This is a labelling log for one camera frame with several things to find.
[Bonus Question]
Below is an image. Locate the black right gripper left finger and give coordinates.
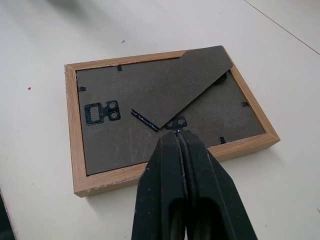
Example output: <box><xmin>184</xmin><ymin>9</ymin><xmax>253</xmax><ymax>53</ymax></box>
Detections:
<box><xmin>132</xmin><ymin>130</ymin><xmax>188</xmax><ymax>240</ymax></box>

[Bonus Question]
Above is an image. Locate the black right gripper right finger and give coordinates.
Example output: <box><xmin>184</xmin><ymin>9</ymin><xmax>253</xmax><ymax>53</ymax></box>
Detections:
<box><xmin>177</xmin><ymin>129</ymin><xmax>259</xmax><ymax>240</ymax></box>

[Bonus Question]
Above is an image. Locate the wooden picture frame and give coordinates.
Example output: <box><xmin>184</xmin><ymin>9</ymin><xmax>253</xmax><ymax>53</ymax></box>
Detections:
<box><xmin>63</xmin><ymin>45</ymin><xmax>281</xmax><ymax>200</ymax></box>

